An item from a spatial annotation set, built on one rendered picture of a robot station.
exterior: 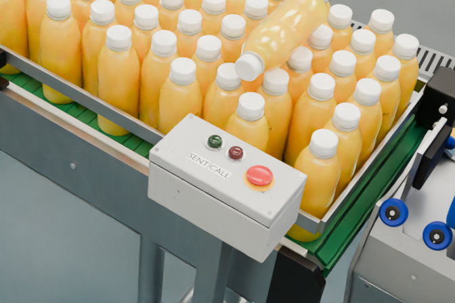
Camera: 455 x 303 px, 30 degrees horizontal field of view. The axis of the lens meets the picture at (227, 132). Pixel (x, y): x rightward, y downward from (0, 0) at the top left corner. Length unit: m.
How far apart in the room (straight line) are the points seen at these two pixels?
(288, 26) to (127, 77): 0.28
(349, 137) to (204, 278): 0.32
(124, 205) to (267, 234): 0.44
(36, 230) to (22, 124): 0.94
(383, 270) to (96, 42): 0.60
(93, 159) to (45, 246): 0.99
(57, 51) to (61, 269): 1.07
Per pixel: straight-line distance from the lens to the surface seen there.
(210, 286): 1.36
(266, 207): 1.13
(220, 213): 1.17
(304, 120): 1.34
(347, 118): 1.27
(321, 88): 1.31
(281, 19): 1.32
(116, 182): 1.49
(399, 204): 1.34
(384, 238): 1.37
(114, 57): 1.37
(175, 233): 1.48
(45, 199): 2.57
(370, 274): 1.42
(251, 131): 1.27
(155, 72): 1.37
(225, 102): 1.32
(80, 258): 2.43
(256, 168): 1.16
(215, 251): 1.29
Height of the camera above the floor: 1.95
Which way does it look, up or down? 45 degrees down
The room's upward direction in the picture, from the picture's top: 8 degrees clockwise
